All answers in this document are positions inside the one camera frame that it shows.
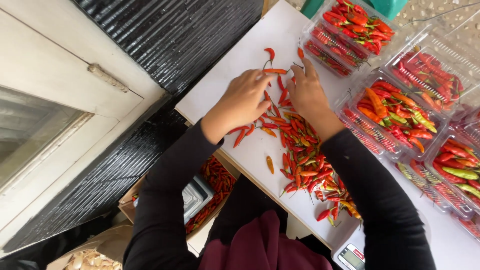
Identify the person's right hand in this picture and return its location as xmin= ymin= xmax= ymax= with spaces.
xmin=286 ymin=57 xmax=340 ymax=129

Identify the person's left hand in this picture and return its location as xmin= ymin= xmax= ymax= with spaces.
xmin=201 ymin=69 xmax=277 ymax=145

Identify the pile of red chili peppers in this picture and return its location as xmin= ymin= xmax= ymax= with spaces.
xmin=227 ymin=47 xmax=364 ymax=228

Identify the cardboard box of chilies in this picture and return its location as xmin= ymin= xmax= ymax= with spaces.
xmin=118 ymin=154 xmax=241 ymax=245

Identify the grey plastic box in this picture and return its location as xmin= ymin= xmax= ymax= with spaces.
xmin=182 ymin=174 xmax=216 ymax=226

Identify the maroon cloth garment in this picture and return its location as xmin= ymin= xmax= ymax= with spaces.
xmin=198 ymin=209 xmax=334 ymax=270

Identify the white digital kitchen scale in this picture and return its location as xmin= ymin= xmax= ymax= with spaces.
xmin=331 ymin=229 xmax=376 ymax=270

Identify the brown paper bag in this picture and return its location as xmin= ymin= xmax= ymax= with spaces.
xmin=47 ymin=224 xmax=134 ymax=270

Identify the heap of garlic cloves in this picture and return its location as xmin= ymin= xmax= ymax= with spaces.
xmin=64 ymin=249 xmax=123 ymax=270

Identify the thin grey cable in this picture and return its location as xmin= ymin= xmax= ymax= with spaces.
xmin=399 ymin=2 xmax=480 ymax=29

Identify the white wooden window frame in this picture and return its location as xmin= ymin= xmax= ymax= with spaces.
xmin=0 ymin=0 xmax=170 ymax=259

